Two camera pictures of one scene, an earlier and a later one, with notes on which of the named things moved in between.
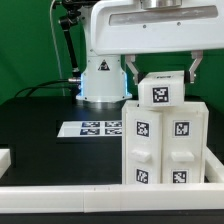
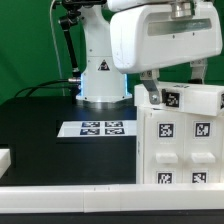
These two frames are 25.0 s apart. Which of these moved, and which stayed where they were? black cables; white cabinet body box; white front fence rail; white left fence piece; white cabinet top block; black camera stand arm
Moved: white cabinet body box; white cabinet top block
Stayed: black cables; white front fence rail; white left fence piece; black camera stand arm
